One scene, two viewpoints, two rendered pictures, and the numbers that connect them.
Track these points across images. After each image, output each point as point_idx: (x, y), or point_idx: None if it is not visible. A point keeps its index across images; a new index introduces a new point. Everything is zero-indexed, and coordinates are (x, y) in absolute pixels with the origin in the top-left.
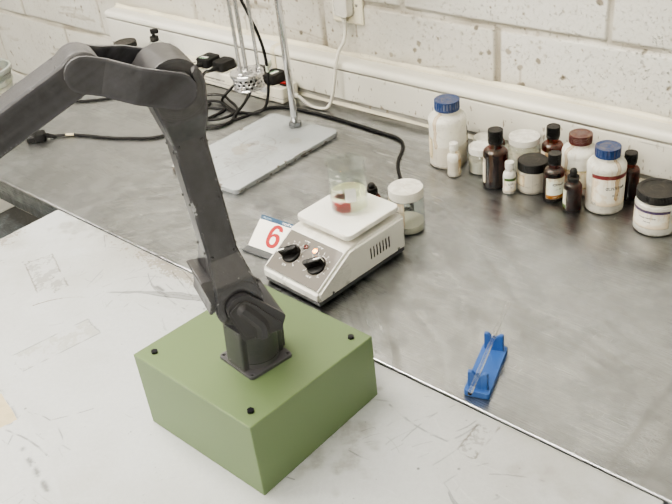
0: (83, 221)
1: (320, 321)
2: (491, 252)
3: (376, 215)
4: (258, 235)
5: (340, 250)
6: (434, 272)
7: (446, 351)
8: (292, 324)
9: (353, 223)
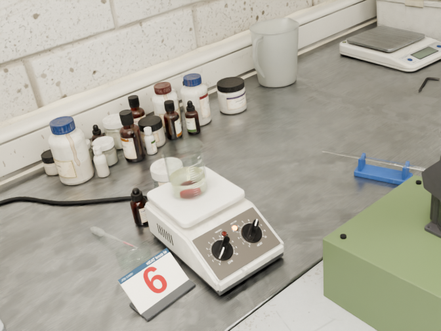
0: None
1: (396, 198)
2: (233, 165)
3: (215, 176)
4: (139, 296)
5: (248, 207)
6: (249, 192)
7: (356, 191)
8: (403, 212)
9: (222, 188)
